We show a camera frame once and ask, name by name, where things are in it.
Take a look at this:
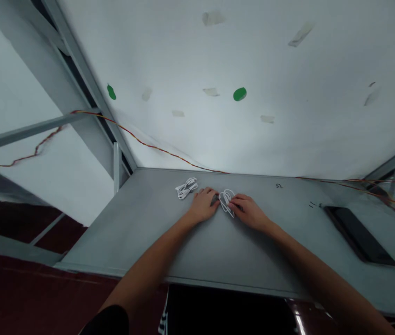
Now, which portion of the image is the red and yellow twisted wire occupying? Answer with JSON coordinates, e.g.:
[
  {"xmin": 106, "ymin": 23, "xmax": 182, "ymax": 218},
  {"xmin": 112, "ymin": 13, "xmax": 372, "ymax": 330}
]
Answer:
[{"xmin": 0, "ymin": 110, "xmax": 395, "ymax": 224}]

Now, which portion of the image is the grey metal frame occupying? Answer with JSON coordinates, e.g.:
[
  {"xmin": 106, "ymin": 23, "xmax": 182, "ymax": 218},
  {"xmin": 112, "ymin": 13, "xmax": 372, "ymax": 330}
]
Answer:
[
  {"xmin": 363, "ymin": 136, "xmax": 395, "ymax": 200},
  {"xmin": 0, "ymin": 0, "xmax": 139, "ymax": 268}
]

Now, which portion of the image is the white cable bundle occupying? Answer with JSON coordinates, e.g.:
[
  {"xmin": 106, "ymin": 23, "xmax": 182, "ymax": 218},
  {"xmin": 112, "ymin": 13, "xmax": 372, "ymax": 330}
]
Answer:
[
  {"xmin": 218, "ymin": 189, "xmax": 237, "ymax": 219},
  {"xmin": 175, "ymin": 177, "xmax": 200, "ymax": 201}
]

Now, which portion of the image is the coiled white cable bundle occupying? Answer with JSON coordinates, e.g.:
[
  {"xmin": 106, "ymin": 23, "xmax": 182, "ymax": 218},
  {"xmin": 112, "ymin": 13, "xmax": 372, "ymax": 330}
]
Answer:
[{"xmin": 175, "ymin": 177, "xmax": 200, "ymax": 201}]

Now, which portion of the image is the person's body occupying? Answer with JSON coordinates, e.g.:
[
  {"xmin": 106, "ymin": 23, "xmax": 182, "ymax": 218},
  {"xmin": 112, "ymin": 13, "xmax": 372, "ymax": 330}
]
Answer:
[{"xmin": 158, "ymin": 283, "xmax": 311, "ymax": 335}]

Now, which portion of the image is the person's right hand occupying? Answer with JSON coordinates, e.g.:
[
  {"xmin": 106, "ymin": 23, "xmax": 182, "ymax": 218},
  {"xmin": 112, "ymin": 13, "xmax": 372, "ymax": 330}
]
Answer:
[{"xmin": 228, "ymin": 194, "xmax": 273, "ymax": 234}]

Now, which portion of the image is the person's left hand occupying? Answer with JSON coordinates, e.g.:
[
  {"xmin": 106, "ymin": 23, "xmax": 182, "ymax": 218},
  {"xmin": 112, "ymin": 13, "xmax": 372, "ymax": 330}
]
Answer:
[{"xmin": 187, "ymin": 187, "xmax": 221, "ymax": 224}]

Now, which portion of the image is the black flat rectangular tray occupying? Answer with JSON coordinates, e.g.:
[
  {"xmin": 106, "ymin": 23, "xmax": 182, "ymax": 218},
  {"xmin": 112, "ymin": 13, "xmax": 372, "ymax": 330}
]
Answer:
[{"xmin": 322, "ymin": 205, "xmax": 395, "ymax": 268}]

